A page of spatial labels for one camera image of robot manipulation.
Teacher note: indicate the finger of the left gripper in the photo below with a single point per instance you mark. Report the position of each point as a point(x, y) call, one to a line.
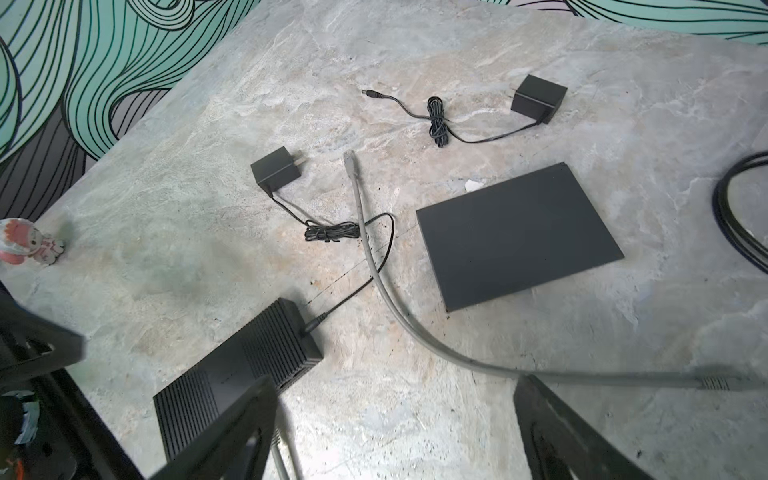
point(32, 346)

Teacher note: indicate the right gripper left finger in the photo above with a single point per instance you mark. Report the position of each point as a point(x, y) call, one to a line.
point(236, 445)

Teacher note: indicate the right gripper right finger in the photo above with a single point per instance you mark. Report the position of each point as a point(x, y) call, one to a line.
point(560, 444)

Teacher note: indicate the ribbed black network switch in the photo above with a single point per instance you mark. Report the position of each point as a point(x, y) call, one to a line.
point(272, 344)

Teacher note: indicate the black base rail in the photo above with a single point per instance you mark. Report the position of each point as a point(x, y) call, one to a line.
point(97, 452)

